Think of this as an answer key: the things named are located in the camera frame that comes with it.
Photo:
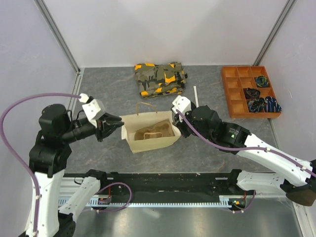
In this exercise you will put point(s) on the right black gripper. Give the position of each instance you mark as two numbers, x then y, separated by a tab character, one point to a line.
180	126

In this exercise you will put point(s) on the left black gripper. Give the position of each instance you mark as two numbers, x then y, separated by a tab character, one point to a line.
103	128

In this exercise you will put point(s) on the cardboard cup carrier tray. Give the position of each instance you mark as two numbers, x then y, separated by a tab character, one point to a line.
159	130

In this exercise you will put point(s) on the brown paper bag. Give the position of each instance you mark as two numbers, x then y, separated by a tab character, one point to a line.
139	120

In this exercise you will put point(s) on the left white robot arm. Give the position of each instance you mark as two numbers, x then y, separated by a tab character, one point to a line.
48	161

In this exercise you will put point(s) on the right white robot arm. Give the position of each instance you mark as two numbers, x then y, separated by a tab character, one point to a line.
290	176

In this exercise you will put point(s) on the white wrapped straw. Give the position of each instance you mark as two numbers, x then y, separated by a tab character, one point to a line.
196	96

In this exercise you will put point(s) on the camouflage folded cloth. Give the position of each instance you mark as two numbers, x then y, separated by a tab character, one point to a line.
160	80

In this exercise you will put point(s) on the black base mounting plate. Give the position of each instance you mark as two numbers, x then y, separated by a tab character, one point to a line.
171	187

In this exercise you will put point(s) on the orange compartment organizer tray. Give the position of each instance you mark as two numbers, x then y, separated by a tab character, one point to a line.
235	79

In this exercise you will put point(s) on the dark brown rolled sock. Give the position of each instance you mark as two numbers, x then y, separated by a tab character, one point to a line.
251	93

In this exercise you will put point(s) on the dark blue patterned sock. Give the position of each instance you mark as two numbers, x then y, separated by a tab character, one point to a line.
256	105

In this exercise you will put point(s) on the blue white striped sock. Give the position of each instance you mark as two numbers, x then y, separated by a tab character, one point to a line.
271	105

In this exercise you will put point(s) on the blue yellow rolled sock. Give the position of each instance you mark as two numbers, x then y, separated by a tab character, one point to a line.
262	81

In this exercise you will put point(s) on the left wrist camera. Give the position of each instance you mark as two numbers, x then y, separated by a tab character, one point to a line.
93	108

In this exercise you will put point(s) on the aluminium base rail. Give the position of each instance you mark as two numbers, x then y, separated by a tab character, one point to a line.
69	185

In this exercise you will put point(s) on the white slotted cable duct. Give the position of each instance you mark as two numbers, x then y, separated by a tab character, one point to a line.
222	203

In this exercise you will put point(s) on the left aluminium frame post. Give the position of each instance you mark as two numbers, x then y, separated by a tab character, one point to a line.
57	34

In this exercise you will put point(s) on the aluminium frame post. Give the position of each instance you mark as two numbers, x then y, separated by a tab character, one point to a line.
57	34
274	31

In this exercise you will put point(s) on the right aluminium frame post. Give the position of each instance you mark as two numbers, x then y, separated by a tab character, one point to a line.
274	31

